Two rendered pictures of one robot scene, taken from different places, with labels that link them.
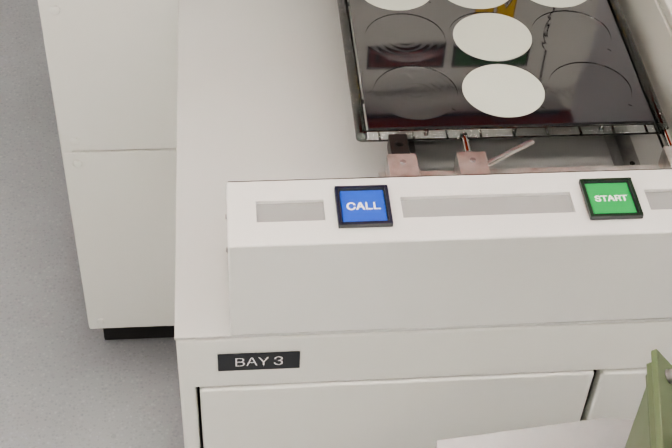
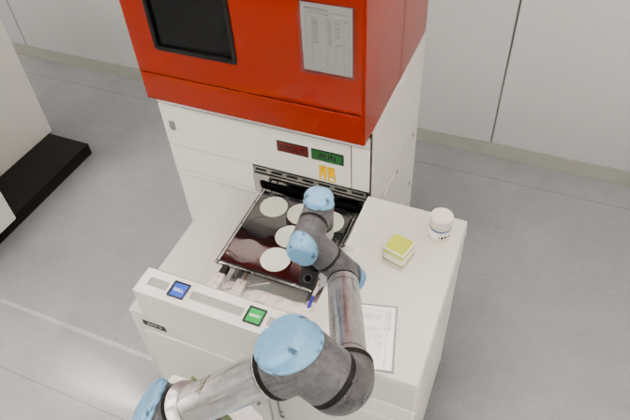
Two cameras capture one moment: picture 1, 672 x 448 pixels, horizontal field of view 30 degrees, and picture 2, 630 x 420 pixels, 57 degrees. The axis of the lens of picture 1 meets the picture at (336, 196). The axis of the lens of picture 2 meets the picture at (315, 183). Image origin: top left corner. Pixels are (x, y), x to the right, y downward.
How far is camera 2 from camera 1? 1.13 m
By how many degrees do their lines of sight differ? 23
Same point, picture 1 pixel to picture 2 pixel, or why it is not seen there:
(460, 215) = (205, 304)
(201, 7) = (223, 191)
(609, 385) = not seen: hidden behind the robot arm
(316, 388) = (174, 340)
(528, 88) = (284, 261)
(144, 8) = (211, 185)
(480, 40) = (284, 236)
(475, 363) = (220, 352)
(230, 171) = (186, 257)
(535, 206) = (231, 309)
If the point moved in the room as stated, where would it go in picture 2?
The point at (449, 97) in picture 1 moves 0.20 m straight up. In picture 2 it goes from (255, 256) to (247, 215)
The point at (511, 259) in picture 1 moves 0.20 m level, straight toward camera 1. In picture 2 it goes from (216, 324) to (162, 372)
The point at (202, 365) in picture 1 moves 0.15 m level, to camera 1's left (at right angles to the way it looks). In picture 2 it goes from (139, 320) to (105, 303)
